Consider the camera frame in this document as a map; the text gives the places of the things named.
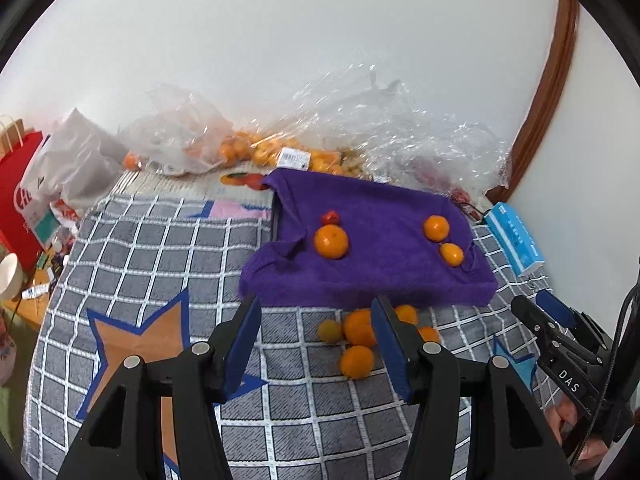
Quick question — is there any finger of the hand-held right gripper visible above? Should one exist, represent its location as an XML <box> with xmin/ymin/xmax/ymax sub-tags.
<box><xmin>511</xmin><ymin>295</ymin><xmax>556</xmax><ymax>346</ymax></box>
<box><xmin>535</xmin><ymin>290</ymin><xmax>593</xmax><ymax>333</ymax></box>

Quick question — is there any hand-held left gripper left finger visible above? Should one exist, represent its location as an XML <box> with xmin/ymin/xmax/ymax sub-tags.
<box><xmin>57</xmin><ymin>294</ymin><xmax>263</xmax><ymax>480</ymax></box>

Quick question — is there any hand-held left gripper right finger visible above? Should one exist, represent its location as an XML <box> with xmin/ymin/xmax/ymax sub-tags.
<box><xmin>371</xmin><ymin>295</ymin><xmax>573</xmax><ymax>480</ymax></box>

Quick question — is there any small green-yellow fruit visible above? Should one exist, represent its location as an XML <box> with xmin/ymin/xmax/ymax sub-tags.
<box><xmin>317</xmin><ymin>320</ymin><xmax>344</xmax><ymax>344</ymax></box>

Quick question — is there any oval mandarin orange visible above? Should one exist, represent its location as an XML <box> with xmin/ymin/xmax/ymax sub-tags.
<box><xmin>439</xmin><ymin>242</ymin><xmax>466</xmax><ymax>267</ymax></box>

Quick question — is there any large mandarin orange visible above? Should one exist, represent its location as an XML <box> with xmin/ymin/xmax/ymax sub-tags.
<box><xmin>313</xmin><ymin>225</ymin><xmax>350</xmax><ymax>260</ymax></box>

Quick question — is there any black tray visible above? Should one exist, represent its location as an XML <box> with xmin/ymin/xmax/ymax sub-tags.
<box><xmin>270</xmin><ymin>187</ymin><xmax>281</xmax><ymax>246</ymax></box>

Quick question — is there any clear bag of red fruits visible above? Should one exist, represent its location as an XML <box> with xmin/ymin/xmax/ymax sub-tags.
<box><xmin>390</xmin><ymin>155</ymin><xmax>476</xmax><ymax>206</ymax></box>

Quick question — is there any person's right hand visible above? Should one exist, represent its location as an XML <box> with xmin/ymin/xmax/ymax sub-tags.
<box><xmin>545</xmin><ymin>397</ymin><xmax>608</xmax><ymax>463</ymax></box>

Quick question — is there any blue tissue pack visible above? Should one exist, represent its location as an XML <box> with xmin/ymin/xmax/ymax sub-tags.
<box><xmin>484</xmin><ymin>202</ymin><xmax>546</xmax><ymax>278</ymax></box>

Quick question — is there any purple towel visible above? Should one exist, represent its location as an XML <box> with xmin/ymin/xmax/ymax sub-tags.
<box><xmin>238</xmin><ymin>167</ymin><xmax>498</xmax><ymax>309</ymax></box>

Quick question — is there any grey checked star blanket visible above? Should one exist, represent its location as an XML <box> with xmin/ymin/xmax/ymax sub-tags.
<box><xmin>22</xmin><ymin>192</ymin><xmax>566</xmax><ymax>480</ymax></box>

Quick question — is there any labelled clear bag of mandarins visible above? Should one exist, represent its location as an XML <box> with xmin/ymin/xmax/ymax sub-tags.
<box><xmin>220</xmin><ymin>130</ymin><xmax>366</xmax><ymax>178</ymax></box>

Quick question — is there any cloudy plastic bag of mandarins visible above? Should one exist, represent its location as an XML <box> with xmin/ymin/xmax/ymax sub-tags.
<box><xmin>117</xmin><ymin>85</ymin><xmax>236</xmax><ymax>177</ymax></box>

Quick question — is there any red white snack packet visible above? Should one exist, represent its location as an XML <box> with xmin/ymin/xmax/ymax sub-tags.
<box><xmin>50</xmin><ymin>199</ymin><xmax>81</xmax><ymax>223</ymax></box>

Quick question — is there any crumpled clear plastic wrap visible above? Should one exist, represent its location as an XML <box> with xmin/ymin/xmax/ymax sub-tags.
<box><xmin>240</xmin><ymin>55</ymin><xmax>513</xmax><ymax>201</ymax></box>

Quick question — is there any floral cloth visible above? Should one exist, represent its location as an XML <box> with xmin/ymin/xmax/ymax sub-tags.
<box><xmin>0</xmin><ymin>310</ymin><xmax>18</xmax><ymax>386</ymax></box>

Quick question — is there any white paper cup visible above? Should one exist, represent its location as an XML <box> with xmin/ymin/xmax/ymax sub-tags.
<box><xmin>0</xmin><ymin>252</ymin><xmax>26</xmax><ymax>302</ymax></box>

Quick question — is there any white plastic bag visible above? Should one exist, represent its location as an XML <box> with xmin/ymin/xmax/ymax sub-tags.
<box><xmin>22</xmin><ymin>107</ymin><xmax>131</xmax><ymax>221</ymax></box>

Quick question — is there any red paper bag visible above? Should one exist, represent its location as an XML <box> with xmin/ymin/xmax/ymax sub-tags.
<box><xmin>0</xmin><ymin>115</ymin><xmax>48</xmax><ymax>271</ymax></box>

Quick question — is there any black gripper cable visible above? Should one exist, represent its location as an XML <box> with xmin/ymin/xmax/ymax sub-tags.
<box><xmin>567</xmin><ymin>257</ymin><xmax>640</xmax><ymax>466</ymax></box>

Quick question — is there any thin black cable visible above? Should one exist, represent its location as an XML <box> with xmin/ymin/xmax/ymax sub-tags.
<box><xmin>452</xmin><ymin>200</ymin><xmax>493</xmax><ymax>226</ymax></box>

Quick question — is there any brown wooden door frame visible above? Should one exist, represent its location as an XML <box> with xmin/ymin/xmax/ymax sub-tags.
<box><xmin>487</xmin><ymin>0</ymin><xmax>581</xmax><ymax>206</ymax></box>

